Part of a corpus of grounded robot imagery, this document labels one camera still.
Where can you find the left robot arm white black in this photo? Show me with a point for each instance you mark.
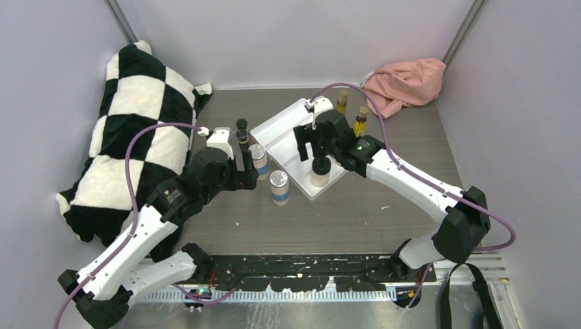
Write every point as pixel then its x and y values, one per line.
pixel 109 286

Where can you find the yellow oil bottle near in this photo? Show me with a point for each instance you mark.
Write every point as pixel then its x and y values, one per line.
pixel 360 122

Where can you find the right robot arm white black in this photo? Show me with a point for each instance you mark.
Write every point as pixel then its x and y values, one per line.
pixel 460 214

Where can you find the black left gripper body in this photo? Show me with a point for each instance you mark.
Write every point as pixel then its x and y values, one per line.
pixel 232 180

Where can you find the white divided plastic tray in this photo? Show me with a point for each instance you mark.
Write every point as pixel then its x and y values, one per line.
pixel 277 137

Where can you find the black white checkered blanket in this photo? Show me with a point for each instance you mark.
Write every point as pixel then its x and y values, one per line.
pixel 142 137

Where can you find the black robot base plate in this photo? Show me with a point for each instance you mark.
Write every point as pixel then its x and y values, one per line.
pixel 301 272

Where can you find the silver lid jar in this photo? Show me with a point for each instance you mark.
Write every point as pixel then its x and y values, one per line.
pixel 260 161
pixel 279 182

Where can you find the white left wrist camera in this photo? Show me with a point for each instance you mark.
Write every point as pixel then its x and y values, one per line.
pixel 218 138

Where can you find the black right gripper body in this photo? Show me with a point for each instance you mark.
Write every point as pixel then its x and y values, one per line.
pixel 322 148

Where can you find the small dark bottle far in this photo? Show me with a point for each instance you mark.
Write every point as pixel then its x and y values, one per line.
pixel 242 124

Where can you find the pink cloth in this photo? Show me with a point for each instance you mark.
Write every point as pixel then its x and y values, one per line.
pixel 405 84

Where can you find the small dark bottle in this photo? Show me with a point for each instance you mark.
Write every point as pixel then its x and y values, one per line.
pixel 242 124
pixel 242 137

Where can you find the small dark bottle near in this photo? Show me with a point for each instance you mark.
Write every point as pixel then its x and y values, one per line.
pixel 242 137

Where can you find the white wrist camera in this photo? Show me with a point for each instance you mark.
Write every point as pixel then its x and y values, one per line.
pixel 318 106
pixel 218 138

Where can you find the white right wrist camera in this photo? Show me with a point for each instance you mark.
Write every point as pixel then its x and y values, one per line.
pixel 318 106

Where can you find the yellow oil bottle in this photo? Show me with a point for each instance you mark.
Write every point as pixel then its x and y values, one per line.
pixel 360 122
pixel 341 102

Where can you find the yellow oil bottle far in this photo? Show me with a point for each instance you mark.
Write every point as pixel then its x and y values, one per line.
pixel 341 102

